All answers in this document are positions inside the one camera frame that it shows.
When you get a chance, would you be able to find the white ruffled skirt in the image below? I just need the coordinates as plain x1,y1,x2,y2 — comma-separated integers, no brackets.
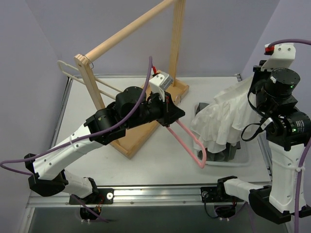
190,77,259,153

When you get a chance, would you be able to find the aluminium mounting rail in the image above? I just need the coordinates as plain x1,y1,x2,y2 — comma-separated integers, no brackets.
26,183,273,208

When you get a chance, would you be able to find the cream hanger with metal hook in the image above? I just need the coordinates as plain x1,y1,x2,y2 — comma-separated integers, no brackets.
57,60,122,100

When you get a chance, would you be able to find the wooden clothes rack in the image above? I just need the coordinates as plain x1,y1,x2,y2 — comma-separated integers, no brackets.
74,0,189,159

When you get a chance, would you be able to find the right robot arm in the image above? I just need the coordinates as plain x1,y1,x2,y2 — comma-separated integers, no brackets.
216,61,311,224

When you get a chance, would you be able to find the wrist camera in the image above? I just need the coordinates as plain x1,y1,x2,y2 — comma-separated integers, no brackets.
261,43,296,72
149,66,173,101

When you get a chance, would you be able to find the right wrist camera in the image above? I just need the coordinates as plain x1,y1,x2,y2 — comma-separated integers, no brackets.
261,43,296,72

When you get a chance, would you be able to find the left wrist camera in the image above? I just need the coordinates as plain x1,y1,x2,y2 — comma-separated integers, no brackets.
149,66,173,101

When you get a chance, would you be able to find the grey pleated skirt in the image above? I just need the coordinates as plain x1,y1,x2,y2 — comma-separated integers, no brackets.
195,102,242,163

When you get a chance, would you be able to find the white perforated plastic basket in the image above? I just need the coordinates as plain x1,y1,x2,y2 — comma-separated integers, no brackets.
193,102,251,167

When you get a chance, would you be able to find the pink plastic hanger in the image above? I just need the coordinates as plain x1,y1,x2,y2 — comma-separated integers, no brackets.
167,120,207,169

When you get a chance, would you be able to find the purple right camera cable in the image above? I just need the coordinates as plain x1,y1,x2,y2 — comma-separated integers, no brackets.
268,38,311,233

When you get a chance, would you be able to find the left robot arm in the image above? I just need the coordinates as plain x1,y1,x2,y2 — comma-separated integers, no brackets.
25,86,185,203

